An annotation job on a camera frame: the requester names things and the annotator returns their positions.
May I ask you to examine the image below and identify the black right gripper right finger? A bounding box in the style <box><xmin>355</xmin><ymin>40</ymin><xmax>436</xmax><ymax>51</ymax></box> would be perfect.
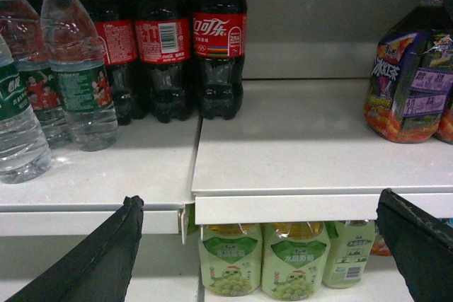
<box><xmin>377</xmin><ymin>189</ymin><xmax>452</xmax><ymax>302</ymax></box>

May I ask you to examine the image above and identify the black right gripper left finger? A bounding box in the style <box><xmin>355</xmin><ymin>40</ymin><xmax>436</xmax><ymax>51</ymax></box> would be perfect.
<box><xmin>8</xmin><ymin>196</ymin><xmax>144</xmax><ymax>301</ymax></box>

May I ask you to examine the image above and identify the water bottle green label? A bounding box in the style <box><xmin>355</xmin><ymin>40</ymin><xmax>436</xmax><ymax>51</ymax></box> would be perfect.
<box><xmin>40</xmin><ymin>0</ymin><xmax>118</xmax><ymax>151</ymax></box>

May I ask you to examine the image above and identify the white left shelf board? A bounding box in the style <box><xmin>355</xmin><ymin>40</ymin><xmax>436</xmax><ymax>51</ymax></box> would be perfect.
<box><xmin>1</xmin><ymin>117</ymin><xmax>201</xmax><ymax>236</ymax></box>

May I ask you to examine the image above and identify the white shelf board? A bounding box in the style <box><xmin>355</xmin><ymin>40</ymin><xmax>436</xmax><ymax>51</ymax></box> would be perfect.
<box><xmin>1</xmin><ymin>117</ymin><xmax>201</xmax><ymax>236</ymax></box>
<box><xmin>192</xmin><ymin>79</ymin><xmax>452</xmax><ymax>225</ymax></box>

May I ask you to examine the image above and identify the front left water bottle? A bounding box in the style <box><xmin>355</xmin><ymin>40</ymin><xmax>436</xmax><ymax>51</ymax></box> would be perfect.
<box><xmin>1</xmin><ymin>39</ymin><xmax>52</xmax><ymax>184</ymax></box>

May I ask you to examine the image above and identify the white right shelf board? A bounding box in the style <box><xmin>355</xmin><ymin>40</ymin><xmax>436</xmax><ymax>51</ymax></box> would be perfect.
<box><xmin>192</xmin><ymin>79</ymin><xmax>452</xmax><ymax>225</ymax></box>

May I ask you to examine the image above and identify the middle water bottle red label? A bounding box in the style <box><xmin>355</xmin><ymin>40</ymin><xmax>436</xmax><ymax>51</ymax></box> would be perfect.
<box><xmin>1</xmin><ymin>0</ymin><xmax>72</xmax><ymax>149</ymax></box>

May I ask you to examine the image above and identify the right green grape drink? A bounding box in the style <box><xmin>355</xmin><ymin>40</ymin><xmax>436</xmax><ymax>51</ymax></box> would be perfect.
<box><xmin>322</xmin><ymin>220</ymin><xmax>375</xmax><ymax>289</ymax></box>

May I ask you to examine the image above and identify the green grape drink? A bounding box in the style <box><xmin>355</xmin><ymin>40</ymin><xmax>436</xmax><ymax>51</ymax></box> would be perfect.
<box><xmin>199</xmin><ymin>223</ymin><xmax>263</xmax><ymax>297</ymax></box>
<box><xmin>261</xmin><ymin>221</ymin><xmax>331</xmax><ymax>301</ymax></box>
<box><xmin>322</xmin><ymin>220</ymin><xmax>375</xmax><ymax>289</ymax></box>

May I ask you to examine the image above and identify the middle green grape drink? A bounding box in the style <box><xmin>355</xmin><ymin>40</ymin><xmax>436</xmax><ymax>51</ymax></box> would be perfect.
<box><xmin>261</xmin><ymin>221</ymin><xmax>331</xmax><ymax>301</ymax></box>

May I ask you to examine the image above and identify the left green grape drink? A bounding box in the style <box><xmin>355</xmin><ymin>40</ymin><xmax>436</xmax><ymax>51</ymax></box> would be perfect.
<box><xmin>199</xmin><ymin>223</ymin><xmax>263</xmax><ymax>297</ymax></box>

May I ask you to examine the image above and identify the purple iced tea bottle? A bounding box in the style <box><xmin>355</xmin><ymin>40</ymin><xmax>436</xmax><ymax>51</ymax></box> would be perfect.
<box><xmin>364</xmin><ymin>0</ymin><xmax>452</xmax><ymax>143</ymax></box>

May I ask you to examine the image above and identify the middle cola bottle barcode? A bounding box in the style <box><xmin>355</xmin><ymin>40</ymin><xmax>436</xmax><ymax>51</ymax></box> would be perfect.
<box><xmin>134</xmin><ymin>0</ymin><xmax>193</xmax><ymax>123</ymax></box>

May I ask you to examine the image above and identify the left cola bottle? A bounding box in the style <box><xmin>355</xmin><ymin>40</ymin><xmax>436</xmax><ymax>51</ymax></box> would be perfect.
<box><xmin>84</xmin><ymin>0</ymin><xmax>145</xmax><ymax>126</ymax></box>

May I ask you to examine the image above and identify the cola bottle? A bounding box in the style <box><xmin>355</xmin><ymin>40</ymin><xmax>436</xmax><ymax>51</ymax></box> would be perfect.
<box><xmin>84</xmin><ymin>0</ymin><xmax>145</xmax><ymax>126</ymax></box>
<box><xmin>193</xmin><ymin>0</ymin><xmax>248</xmax><ymax>120</ymax></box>

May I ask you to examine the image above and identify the right cola bottle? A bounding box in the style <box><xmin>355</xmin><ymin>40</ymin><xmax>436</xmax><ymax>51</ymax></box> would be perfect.
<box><xmin>193</xmin><ymin>0</ymin><xmax>248</xmax><ymax>120</ymax></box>

